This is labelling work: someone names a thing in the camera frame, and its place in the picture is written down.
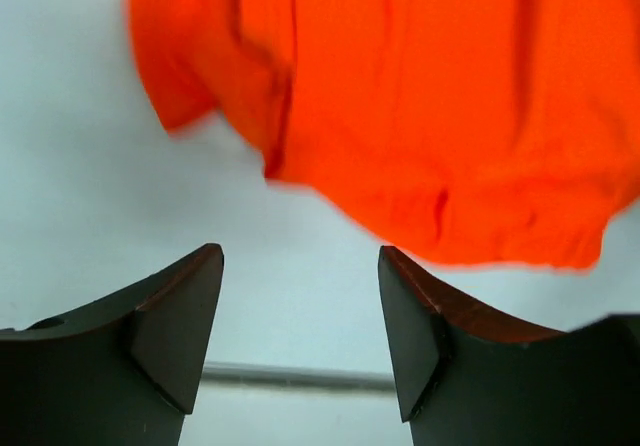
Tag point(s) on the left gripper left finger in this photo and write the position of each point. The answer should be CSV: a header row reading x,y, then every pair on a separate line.
x,y
121,370

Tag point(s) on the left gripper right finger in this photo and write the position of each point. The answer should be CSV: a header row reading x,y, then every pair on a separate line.
x,y
467,373

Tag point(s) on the orange shorts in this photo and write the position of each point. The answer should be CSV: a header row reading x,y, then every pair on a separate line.
x,y
463,131

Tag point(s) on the aluminium front rail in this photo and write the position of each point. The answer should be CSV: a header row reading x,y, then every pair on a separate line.
x,y
296,378

